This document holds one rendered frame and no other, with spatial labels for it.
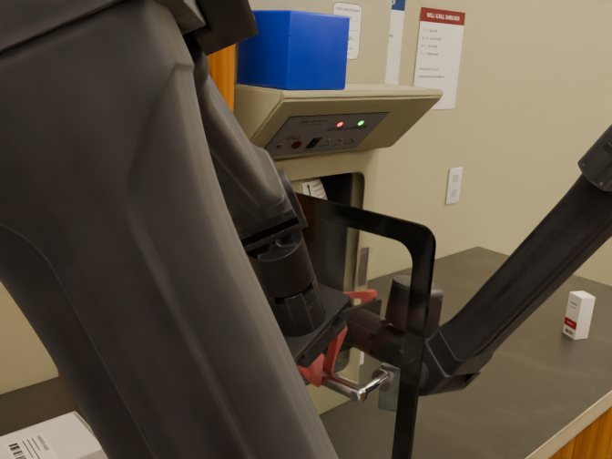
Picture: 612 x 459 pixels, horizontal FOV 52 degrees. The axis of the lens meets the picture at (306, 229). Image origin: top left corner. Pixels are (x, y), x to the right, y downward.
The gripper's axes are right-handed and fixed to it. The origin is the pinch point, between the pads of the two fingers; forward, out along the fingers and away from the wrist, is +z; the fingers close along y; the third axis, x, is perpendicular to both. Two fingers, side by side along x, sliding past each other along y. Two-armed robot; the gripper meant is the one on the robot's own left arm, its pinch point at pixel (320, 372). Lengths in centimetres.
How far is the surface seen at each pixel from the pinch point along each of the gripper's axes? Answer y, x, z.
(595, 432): -54, 12, 70
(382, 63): -46, -20, -15
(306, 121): -20.5, -13.1, -19.6
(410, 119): -40.4, -12.1, -9.1
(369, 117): -31.3, -12.1, -14.4
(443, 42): -119, -56, 15
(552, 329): -73, -6, 65
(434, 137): -109, -56, 41
